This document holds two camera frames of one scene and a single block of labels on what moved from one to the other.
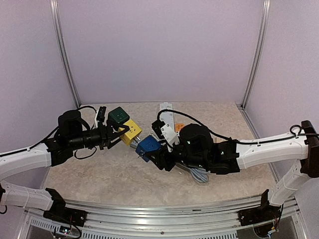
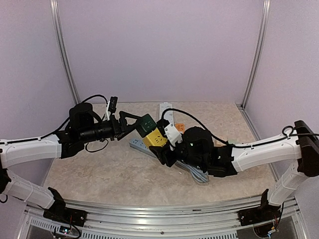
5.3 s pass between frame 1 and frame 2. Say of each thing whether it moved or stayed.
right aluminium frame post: stayed
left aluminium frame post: stayed
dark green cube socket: moved
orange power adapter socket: stayed
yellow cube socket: moved
